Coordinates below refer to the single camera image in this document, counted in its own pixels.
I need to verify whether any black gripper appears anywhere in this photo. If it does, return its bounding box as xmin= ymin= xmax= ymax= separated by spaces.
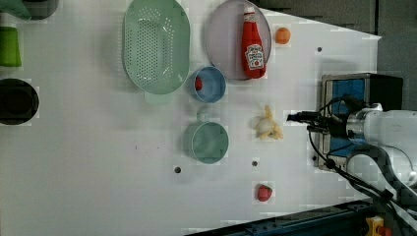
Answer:
xmin=287 ymin=111 xmax=347 ymax=137

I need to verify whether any peeled yellow banana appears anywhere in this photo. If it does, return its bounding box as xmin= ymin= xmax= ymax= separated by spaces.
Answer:
xmin=254 ymin=105 xmax=283 ymax=140

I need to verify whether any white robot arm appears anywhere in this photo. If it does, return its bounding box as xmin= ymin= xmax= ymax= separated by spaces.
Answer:
xmin=287 ymin=101 xmax=416 ymax=235

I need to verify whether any green mug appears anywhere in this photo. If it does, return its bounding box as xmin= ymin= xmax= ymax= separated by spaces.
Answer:
xmin=182 ymin=112 xmax=229 ymax=164

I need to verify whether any black toaster oven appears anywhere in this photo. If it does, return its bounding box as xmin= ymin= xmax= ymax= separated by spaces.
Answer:
xmin=319 ymin=73 xmax=403 ymax=169

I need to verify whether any red strawberry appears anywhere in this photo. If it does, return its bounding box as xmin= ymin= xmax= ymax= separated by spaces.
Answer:
xmin=257 ymin=185 xmax=272 ymax=203

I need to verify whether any red ketchup bottle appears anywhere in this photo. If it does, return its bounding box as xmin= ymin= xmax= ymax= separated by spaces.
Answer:
xmin=241 ymin=7 xmax=266 ymax=79

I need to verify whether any orange fruit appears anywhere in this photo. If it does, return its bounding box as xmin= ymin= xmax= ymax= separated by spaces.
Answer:
xmin=275 ymin=28 xmax=291 ymax=44

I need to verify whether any blue bowl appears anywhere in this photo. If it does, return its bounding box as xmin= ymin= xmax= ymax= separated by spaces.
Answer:
xmin=187 ymin=66 xmax=226 ymax=103

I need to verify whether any small red fruit in bowl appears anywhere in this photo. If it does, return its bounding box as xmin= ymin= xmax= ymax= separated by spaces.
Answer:
xmin=195 ymin=77 xmax=203 ymax=90

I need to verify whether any grey round plate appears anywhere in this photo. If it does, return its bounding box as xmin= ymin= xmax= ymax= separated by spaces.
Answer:
xmin=205 ymin=0 xmax=272 ymax=80

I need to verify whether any green colander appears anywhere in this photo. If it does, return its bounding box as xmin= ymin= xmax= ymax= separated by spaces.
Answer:
xmin=122 ymin=0 xmax=191 ymax=104

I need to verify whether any large black cup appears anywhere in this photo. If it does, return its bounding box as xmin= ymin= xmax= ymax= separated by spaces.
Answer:
xmin=0 ymin=79 xmax=39 ymax=125

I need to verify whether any green cup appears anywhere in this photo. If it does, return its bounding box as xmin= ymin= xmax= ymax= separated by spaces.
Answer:
xmin=0 ymin=27 xmax=22 ymax=67

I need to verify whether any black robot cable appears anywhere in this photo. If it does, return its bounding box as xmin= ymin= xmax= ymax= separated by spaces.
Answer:
xmin=307 ymin=96 xmax=417 ymax=217

